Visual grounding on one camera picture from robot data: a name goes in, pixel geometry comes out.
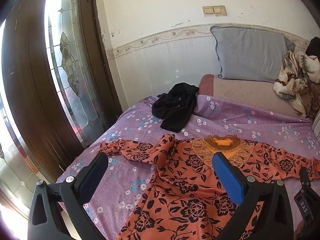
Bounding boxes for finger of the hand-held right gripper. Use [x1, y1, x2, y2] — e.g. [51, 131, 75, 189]
[298, 166, 313, 195]

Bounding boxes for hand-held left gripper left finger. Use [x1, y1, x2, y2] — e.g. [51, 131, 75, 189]
[27, 152, 109, 240]

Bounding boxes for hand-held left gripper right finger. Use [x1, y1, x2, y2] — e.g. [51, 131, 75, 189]
[212, 152, 294, 240]

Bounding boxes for orange black floral garment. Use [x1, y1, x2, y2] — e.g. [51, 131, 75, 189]
[99, 134, 320, 240]

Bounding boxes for purple floral bed sheet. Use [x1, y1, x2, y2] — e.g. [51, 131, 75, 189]
[56, 94, 320, 240]

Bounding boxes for striped pillow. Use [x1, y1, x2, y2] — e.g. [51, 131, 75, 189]
[312, 110, 320, 140]

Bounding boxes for brown cloth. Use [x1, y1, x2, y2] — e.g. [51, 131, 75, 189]
[306, 80, 320, 119]

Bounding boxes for pink mattress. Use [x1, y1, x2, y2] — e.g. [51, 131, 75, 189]
[197, 74, 314, 119]

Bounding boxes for beige leaf print blanket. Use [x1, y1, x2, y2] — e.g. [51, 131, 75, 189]
[273, 51, 320, 118]

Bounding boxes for brown stained glass door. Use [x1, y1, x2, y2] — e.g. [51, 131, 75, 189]
[0, 0, 123, 220]

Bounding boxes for grey pillow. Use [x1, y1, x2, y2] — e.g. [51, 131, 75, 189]
[210, 25, 296, 83]

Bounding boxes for dark cloth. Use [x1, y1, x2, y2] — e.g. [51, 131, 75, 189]
[305, 37, 320, 56]

